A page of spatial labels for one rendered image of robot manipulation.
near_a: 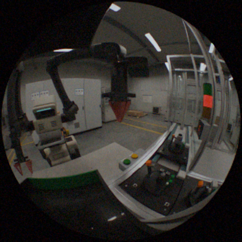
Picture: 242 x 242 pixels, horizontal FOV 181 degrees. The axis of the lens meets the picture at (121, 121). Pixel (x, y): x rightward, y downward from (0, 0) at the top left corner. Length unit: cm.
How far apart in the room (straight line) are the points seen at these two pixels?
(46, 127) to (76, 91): 249
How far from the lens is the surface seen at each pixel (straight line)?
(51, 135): 71
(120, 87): 23
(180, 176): 44
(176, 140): 59
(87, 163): 62
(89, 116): 325
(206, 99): 41
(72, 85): 309
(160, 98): 846
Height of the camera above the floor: 130
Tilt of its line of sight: 16 degrees down
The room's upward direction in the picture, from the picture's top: straight up
